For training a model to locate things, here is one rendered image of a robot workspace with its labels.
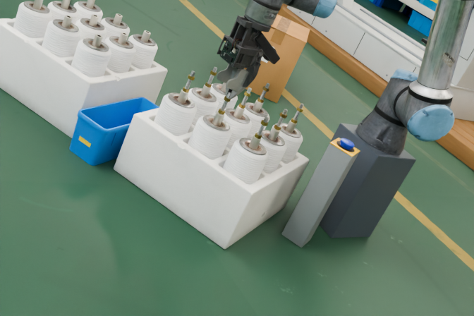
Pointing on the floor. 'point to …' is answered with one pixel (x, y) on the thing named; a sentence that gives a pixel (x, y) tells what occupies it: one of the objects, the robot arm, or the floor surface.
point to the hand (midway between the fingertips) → (232, 92)
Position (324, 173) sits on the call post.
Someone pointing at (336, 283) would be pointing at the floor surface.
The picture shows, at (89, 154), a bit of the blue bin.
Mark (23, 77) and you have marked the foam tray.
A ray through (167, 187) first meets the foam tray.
